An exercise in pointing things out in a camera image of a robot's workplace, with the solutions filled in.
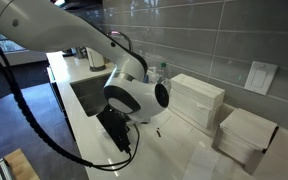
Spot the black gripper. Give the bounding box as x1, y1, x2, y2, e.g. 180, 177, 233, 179
96, 105, 132, 154

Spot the stainless steel sink basin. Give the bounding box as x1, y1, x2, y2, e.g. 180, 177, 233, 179
69, 72, 114, 118

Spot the dark under-counter cabinet front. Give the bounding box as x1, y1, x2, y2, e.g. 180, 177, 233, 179
46, 66, 77, 142

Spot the clear soap pump bottle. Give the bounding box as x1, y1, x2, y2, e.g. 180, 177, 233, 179
146, 65, 159, 85

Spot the white kettle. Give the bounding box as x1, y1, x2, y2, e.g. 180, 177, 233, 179
85, 46, 107, 73

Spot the clear bottle green cap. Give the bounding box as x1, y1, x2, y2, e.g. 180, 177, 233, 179
155, 61, 173, 94

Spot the small metal container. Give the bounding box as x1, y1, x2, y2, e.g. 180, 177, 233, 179
72, 46, 87, 60

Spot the tall white paper towel stack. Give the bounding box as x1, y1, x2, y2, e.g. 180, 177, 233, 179
167, 73, 226, 131

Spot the tall chrome arched faucet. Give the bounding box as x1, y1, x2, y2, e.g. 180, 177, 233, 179
106, 30, 134, 53

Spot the loose white paper napkin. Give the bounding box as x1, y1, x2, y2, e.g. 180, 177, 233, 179
182, 146, 222, 180

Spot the wooden board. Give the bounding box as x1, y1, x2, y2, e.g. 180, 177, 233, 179
3, 148, 41, 180

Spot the white folded napkin stack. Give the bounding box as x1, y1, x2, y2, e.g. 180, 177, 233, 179
211, 107, 279, 166

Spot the white napkin holder box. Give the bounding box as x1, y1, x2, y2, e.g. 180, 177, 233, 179
243, 125, 288, 180

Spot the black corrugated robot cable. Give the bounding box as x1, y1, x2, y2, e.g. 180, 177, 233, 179
0, 29, 142, 173

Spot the window with grey frame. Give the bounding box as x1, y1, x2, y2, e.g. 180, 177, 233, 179
0, 24, 30, 56

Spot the white wall switch plate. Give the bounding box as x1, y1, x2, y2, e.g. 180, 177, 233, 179
243, 60, 279, 97

